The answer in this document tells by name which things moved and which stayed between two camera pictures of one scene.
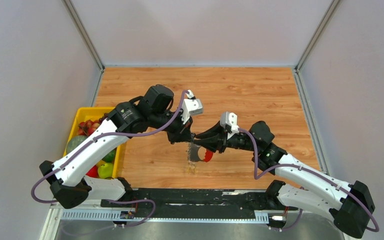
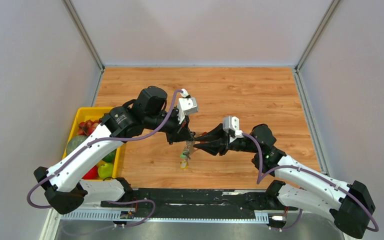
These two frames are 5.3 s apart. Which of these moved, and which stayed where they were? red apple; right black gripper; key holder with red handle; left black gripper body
Moved: key holder with red handle
Stayed: right black gripper; left black gripper body; red apple
